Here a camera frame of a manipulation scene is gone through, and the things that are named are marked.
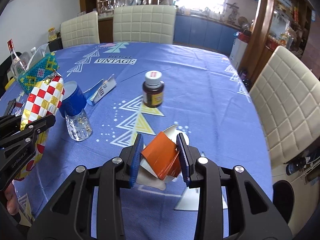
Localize cream chair far left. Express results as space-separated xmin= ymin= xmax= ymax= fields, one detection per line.
xmin=60 ymin=11 xmax=100 ymax=48

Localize brown medicine bottle white cap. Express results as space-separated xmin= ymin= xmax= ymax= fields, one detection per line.
xmin=143 ymin=70 xmax=164 ymax=108

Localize white small cabinet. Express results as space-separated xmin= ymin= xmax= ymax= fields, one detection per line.
xmin=229 ymin=32 xmax=249 ymax=70

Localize wooden display shelf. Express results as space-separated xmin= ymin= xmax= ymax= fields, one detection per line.
xmin=238 ymin=0 xmax=315 ymax=83

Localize checkered foil snack wrapper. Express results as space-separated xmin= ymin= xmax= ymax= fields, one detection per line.
xmin=15 ymin=74 xmax=65 ymax=181

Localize cream chair right side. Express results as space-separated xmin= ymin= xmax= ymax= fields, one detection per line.
xmin=249 ymin=46 xmax=319 ymax=235

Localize clear faceted glass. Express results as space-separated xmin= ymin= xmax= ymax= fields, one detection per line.
xmin=65 ymin=109 xmax=93 ymax=142

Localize person's left hand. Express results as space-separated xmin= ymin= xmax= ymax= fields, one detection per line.
xmin=4 ymin=183 xmax=19 ymax=216

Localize blue paper cup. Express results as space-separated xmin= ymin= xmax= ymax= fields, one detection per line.
xmin=59 ymin=81 xmax=87 ymax=118

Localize blue kitchen cabinets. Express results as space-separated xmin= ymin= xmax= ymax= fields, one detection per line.
xmin=173 ymin=15 xmax=238 ymax=56

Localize blue patterned tablecloth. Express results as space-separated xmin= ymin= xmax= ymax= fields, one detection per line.
xmin=0 ymin=41 xmax=275 ymax=240

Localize crushed orange paper box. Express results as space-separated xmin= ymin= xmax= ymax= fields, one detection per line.
xmin=136 ymin=124 xmax=189 ymax=191

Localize clear liquor bottle red cap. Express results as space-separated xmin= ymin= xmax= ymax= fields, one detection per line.
xmin=7 ymin=39 xmax=25 ymax=78

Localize beaded tissue box cover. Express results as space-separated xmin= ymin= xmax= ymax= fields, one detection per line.
xmin=17 ymin=52 xmax=59 ymax=94

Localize torn blue white carton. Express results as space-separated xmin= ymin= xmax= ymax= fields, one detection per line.
xmin=84 ymin=74 xmax=117 ymax=106

